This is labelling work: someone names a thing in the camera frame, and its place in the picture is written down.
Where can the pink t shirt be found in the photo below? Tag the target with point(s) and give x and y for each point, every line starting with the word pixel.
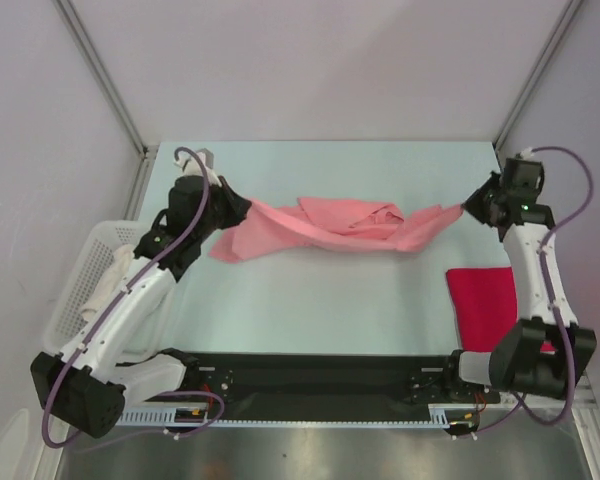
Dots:
pixel 339 225

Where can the white slotted cable duct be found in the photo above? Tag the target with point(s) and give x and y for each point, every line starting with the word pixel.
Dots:
pixel 436 417

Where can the folded red t shirt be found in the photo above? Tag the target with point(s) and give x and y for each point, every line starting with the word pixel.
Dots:
pixel 485 305

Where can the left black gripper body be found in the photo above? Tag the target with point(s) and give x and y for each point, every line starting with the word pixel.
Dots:
pixel 223 211

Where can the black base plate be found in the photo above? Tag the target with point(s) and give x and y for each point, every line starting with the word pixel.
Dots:
pixel 331 388

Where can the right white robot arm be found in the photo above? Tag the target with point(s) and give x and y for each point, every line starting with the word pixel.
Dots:
pixel 546 351

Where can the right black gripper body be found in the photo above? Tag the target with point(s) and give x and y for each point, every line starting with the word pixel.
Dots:
pixel 481 203

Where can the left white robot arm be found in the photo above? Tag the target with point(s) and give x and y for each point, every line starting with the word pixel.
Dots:
pixel 85 384

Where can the white crumpled t shirt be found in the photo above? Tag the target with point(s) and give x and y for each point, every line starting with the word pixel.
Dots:
pixel 112 276

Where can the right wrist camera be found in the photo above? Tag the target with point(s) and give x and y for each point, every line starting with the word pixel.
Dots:
pixel 525 172

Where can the white plastic basket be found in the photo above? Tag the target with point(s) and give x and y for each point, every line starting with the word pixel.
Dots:
pixel 96 255

